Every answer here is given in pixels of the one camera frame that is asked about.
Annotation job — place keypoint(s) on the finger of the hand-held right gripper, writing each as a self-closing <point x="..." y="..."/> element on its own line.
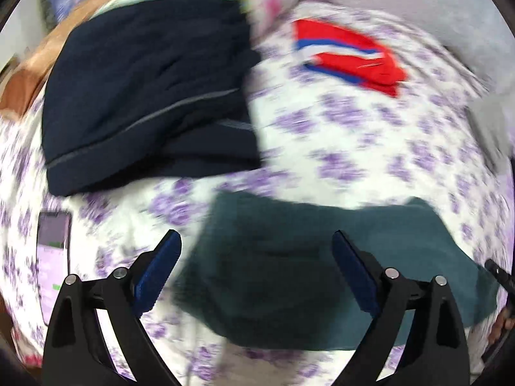
<point x="497" y="271"/>

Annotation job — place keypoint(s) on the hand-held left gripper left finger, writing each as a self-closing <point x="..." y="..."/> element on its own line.
<point x="155" y="277"/>

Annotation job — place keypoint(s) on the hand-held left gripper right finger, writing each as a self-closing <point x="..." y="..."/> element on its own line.
<point x="356" y="275"/>

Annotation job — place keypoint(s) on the teal pants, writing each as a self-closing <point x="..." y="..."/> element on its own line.
<point x="281" y="273"/>

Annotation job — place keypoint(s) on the grey pants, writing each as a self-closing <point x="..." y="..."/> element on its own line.
<point x="493" y="136"/>

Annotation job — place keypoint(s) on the black pants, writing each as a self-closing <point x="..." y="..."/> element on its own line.
<point x="141" y="100"/>

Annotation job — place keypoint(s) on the person's right hand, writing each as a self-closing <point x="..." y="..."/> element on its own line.
<point x="501" y="323"/>

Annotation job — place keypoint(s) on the smartphone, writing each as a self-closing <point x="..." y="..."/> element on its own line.
<point x="54" y="249"/>

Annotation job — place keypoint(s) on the purple floral bedsheet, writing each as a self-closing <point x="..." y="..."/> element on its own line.
<point x="362" y="148"/>

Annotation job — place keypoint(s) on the red striped garment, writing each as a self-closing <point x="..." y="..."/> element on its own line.
<point x="342" y="44"/>

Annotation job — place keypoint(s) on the brown cloth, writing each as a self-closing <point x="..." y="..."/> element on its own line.
<point x="28" y="80"/>

